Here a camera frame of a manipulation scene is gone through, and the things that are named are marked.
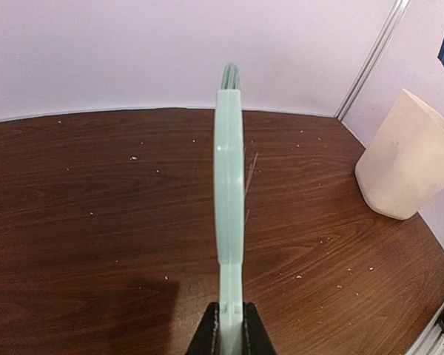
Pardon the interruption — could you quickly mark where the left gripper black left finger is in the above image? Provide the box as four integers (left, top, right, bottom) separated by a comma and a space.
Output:
186, 302, 221, 355

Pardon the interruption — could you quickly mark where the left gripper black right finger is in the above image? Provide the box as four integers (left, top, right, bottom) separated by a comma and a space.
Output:
242, 302, 276, 355

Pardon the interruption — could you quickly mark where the green hand brush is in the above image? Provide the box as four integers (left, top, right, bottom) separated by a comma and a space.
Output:
213, 64, 245, 354

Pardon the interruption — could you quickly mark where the beige plastic waste bin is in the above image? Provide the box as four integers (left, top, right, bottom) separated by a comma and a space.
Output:
354, 89, 444, 220

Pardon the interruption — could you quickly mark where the aluminium front rail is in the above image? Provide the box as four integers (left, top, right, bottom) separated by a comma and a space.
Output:
406, 301, 444, 355

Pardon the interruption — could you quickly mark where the right aluminium frame post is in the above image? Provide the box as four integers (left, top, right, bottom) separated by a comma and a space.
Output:
334, 0, 410, 122

